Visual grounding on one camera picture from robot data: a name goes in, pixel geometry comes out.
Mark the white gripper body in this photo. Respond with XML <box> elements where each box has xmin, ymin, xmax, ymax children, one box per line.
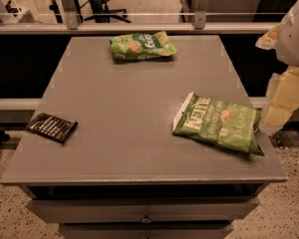
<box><xmin>276</xmin><ymin>0</ymin><xmax>299</xmax><ymax>67</ymax></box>

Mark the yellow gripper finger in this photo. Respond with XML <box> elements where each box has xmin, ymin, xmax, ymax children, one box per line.
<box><xmin>259</xmin><ymin>66</ymin><xmax>299</xmax><ymax>135</ymax></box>
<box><xmin>255</xmin><ymin>25</ymin><xmax>279</xmax><ymax>50</ymax></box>

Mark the green jalapeno chip bag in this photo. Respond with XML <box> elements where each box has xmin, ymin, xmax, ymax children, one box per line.
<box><xmin>172</xmin><ymin>93</ymin><xmax>263</xmax><ymax>155</ymax></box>

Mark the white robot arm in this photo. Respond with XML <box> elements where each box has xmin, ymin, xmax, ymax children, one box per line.
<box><xmin>255</xmin><ymin>0</ymin><xmax>299</xmax><ymax>135</ymax></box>

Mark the green rice chip bag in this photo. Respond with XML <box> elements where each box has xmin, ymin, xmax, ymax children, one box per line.
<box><xmin>109</xmin><ymin>30</ymin><xmax>178</xmax><ymax>61</ymax></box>

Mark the grey top drawer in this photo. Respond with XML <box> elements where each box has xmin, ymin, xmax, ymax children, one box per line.
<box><xmin>28</xmin><ymin>197</ymin><xmax>260</xmax><ymax>224</ymax></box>

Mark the grey drawer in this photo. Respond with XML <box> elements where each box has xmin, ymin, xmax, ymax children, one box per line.
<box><xmin>60</xmin><ymin>223</ymin><xmax>232</xmax><ymax>239</ymax></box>
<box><xmin>28</xmin><ymin>197</ymin><xmax>260</xmax><ymax>224</ymax></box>

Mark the dark brown snack packet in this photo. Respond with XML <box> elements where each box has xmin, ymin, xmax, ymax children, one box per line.
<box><xmin>26</xmin><ymin>113</ymin><xmax>79</xmax><ymax>143</ymax></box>

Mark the grey lower drawer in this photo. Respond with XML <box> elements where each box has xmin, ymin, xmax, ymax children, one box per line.
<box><xmin>60</xmin><ymin>223</ymin><xmax>232</xmax><ymax>239</ymax></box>

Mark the metal railing frame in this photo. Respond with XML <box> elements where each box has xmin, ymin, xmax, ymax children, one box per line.
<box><xmin>0</xmin><ymin>0</ymin><xmax>299</xmax><ymax>36</ymax></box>

